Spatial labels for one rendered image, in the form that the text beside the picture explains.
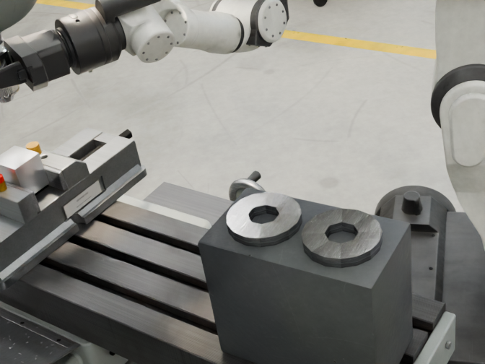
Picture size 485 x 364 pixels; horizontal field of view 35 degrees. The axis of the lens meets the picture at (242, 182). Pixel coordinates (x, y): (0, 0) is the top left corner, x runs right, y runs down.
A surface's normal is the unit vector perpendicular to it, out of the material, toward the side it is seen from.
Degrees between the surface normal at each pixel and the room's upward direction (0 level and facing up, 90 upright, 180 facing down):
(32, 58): 45
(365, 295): 90
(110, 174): 90
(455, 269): 0
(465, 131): 90
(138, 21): 27
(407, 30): 0
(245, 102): 0
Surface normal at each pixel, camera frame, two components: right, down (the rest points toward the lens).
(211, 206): -0.14, -0.82
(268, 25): 0.75, 0.16
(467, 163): -0.24, 0.58
